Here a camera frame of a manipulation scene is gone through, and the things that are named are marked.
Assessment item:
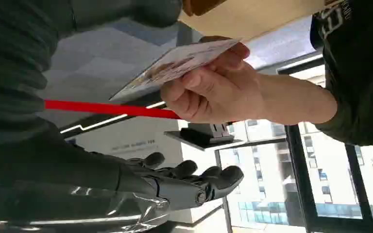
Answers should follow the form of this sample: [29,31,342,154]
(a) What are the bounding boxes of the black flat stand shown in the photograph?
[164,122,242,152]

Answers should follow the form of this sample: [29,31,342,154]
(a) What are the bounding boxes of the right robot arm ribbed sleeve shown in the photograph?
[0,0,74,149]

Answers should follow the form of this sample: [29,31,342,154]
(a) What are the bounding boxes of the red strip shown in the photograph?
[44,100,183,120]

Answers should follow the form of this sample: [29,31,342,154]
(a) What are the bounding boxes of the person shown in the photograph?
[310,0,373,220]

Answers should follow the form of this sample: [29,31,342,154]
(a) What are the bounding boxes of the brown wooden box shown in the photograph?
[182,0,228,17]

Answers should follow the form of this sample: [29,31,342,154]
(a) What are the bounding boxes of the black window frame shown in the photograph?
[277,54,373,233]

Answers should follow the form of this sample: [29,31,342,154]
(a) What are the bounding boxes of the person's hand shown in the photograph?
[160,35,267,125]

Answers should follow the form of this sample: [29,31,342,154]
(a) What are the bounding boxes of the clear plastic film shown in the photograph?
[0,180,171,233]

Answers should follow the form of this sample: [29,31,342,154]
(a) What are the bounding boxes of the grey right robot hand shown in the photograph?
[0,0,245,233]

